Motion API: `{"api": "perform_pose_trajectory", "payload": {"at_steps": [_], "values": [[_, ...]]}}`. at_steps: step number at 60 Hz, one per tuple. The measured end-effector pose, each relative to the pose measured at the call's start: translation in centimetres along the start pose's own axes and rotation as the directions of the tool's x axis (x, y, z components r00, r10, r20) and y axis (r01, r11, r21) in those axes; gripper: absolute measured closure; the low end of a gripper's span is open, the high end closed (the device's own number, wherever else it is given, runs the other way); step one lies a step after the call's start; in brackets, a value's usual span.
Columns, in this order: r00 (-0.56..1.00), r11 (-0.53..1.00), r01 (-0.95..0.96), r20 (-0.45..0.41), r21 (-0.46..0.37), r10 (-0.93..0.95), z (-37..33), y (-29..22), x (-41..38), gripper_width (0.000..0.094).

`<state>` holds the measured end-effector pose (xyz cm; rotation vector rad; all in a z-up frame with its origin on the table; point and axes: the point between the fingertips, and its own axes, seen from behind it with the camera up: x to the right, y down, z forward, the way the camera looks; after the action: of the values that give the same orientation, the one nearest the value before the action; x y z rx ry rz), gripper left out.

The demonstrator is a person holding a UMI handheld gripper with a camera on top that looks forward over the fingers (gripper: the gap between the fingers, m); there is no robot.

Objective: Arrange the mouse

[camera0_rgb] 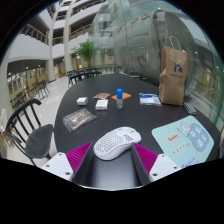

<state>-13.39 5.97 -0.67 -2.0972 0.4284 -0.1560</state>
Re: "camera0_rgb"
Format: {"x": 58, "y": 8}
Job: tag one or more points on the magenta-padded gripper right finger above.
{"x": 164, "y": 167}

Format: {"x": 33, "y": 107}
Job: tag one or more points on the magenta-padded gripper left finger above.
{"x": 57, "y": 166}

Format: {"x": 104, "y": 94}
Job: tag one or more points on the white perforated computer mouse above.
{"x": 115, "y": 143}

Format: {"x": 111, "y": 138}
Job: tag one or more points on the light blue printed mouse pad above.
{"x": 186, "y": 140}

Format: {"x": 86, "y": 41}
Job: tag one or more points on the black spindle-back chair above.
{"x": 38, "y": 141}

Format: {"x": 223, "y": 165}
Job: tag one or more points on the clear plastic snack bag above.
{"x": 78, "y": 119}

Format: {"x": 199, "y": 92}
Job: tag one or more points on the dark grey phone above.
{"x": 189, "y": 108}

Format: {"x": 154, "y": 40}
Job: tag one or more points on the white and blue plastic packet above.
{"x": 150, "y": 99}

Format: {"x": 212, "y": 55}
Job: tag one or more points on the small white box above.
{"x": 82, "y": 101}

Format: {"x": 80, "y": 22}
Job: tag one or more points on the white flat box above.
{"x": 101, "y": 104}

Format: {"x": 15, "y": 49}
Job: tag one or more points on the flat orange card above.
{"x": 126, "y": 96}

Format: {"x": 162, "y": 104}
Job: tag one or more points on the far group of black chairs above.
{"x": 41, "y": 87}

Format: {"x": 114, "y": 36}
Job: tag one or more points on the small bottle with blue cap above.
{"x": 119, "y": 100}

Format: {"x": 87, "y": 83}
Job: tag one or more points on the flat brown packet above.
{"x": 101, "y": 96}

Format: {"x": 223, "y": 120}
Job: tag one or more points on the black chairs behind table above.
{"x": 83, "y": 76}

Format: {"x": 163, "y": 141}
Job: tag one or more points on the green potted plant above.
{"x": 86, "y": 50}

